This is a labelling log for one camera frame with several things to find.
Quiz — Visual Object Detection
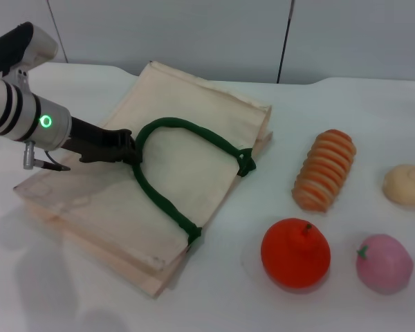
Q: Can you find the orange fruit with stem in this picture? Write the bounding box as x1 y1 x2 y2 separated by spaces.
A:
260 217 331 290

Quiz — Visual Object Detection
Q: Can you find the striped orange bread roll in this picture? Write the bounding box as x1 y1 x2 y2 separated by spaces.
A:
292 129 358 212

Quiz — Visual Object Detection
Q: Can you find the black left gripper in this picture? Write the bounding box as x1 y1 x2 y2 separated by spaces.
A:
60 116 143 165

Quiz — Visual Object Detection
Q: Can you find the left wrist plug and cable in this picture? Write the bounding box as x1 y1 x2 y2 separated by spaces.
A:
23 140 72 172

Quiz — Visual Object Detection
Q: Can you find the pink peach with green leaf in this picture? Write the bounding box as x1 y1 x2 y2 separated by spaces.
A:
355 233 414 295

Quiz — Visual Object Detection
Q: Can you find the cream handbag with green handles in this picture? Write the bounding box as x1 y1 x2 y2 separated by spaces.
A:
12 60 274 301

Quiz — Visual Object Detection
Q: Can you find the round beige bun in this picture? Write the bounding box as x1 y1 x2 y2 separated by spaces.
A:
382 164 415 212

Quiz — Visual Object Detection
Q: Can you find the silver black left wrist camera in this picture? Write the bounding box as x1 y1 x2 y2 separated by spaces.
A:
0 21 59 77

